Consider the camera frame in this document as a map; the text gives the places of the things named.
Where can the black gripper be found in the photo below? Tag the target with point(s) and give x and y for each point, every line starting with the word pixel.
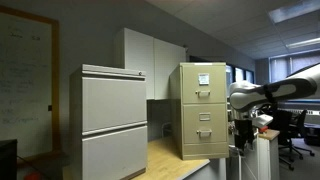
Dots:
pixel 244 133

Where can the beige bottom drawer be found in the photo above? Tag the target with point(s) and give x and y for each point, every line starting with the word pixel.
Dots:
pixel 204 123

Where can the beige drawer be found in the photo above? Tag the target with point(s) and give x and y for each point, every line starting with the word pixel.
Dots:
pixel 204 123
pixel 194 93

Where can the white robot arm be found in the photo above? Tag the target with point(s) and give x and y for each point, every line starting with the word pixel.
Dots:
pixel 302 84

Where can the white base cabinet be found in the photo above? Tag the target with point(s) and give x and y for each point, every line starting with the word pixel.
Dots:
pixel 260 163

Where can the beige file cabinet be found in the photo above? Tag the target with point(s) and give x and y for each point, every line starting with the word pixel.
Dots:
pixel 191 151

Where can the beige top drawer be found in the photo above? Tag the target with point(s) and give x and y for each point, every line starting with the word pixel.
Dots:
pixel 194 93

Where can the grey lateral file cabinet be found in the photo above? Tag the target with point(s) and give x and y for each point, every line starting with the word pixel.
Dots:
pixel 107 123

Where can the black office chair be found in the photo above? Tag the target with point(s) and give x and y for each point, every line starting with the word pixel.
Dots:
pixel 290 127

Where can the white paper label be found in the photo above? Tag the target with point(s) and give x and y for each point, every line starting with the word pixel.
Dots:
pixel 203 79

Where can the ceiling light panel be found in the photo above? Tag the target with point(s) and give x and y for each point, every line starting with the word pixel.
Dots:
pixel 294 10

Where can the wood framed whiteboard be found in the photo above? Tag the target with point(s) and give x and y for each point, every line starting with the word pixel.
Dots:
pixel 29 81

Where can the white wall cabinet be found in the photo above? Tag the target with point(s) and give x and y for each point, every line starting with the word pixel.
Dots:
pixel 158 58

